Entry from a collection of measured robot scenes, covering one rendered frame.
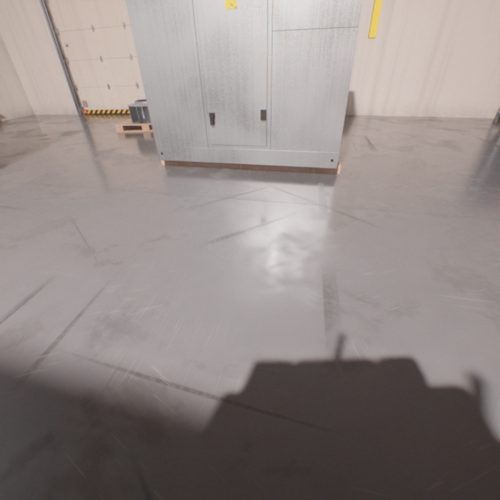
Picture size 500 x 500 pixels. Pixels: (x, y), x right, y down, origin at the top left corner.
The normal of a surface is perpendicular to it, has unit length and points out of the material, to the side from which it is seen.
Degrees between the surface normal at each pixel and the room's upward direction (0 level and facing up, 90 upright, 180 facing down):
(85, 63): 90
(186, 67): 90
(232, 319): 0
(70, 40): 90
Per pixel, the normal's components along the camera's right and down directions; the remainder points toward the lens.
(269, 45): -0.24, 0.56
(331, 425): -0.03, -0.82
